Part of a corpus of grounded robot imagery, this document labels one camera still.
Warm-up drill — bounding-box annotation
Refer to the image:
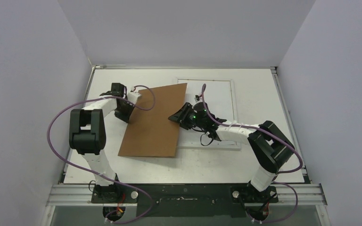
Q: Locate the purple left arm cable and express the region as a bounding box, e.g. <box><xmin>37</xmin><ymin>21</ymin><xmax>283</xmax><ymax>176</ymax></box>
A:
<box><xmin>47</xmin><ymin>85</ymin><xmax>156</xmax><ymax>225</ymax></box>

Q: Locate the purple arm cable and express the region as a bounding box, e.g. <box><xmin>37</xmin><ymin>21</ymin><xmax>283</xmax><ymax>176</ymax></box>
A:
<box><xmin>47</xmin><ymin>85</ymin><xmax>156</xmax><ymax>225</ymax></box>
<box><xmin>201</xmin><ymin>83</ymin><xmax>304</xmax><ymax>225</ymax></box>

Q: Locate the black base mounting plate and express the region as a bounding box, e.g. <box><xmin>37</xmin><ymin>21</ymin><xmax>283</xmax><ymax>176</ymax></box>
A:
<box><xmin>91</xmin><ymin>183</ymin><xmax>279</xmax><ymax>221</ymax></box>

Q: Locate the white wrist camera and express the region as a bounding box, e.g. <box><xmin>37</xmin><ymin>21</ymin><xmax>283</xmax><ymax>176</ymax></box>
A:
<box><xmin>127</xmin><ymin>86</ymin><xmax>142</xmax><ymax>106</ymax></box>
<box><xmin>194</xmin><ymin>94</ymin><xmax>202</xmax><ymax>103</ymax></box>

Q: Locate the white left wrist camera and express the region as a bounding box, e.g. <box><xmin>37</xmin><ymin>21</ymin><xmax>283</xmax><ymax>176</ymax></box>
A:
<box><xmin>127</xmin><ymin>86</ymin><xmax>142</xmax><ymax>106</ymax></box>

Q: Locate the aluminium front rail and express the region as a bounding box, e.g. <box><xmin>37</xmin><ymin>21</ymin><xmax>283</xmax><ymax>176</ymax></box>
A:
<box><xmin>47</xmin><ymin>184</ymin><xmax>328</xmax><ymax>206</ymax></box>

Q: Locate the white picture frame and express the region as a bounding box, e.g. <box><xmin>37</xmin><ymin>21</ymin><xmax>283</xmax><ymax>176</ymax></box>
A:
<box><xmin>174</xmin><ymin>78</ymin><xmax>241</xmax><ymax>150</ymax></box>

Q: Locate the white brown backing board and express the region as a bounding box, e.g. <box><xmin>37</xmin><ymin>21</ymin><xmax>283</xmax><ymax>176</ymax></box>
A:
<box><xmin>118</xmin><ymin>83</ymin><xmax>187</xmax><ymax>157</ymax></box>

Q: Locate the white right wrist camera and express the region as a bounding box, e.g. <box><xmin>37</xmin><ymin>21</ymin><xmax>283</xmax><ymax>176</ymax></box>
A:
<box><xmin>194</xmin><ymin>94</ymin><xmax>202</xmax><ymax>103</ymax></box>

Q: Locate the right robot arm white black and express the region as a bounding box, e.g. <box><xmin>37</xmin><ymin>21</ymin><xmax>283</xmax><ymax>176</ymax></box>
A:
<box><xmin>168</xmin><ymin>102</ymin><xmax>294</xmax><ymax>202</ymax></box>

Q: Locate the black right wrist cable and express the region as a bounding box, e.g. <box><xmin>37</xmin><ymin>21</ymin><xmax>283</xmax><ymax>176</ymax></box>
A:
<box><xmin>199</xmin><ymin>132</ymin><xmax>215</xmax><ymax>147</ymax></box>

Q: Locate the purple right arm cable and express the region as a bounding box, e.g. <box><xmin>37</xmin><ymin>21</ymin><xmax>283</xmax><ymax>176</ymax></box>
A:
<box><xmin>201</xmin><ymin>83</ymin><xmax>304</xmax><ymax>225</ymax></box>

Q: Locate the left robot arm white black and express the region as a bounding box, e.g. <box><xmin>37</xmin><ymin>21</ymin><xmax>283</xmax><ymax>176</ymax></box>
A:
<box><xmin>69</xmin><ymin>83</ymin><xmax>141</xmax><ymax>203</ymax></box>

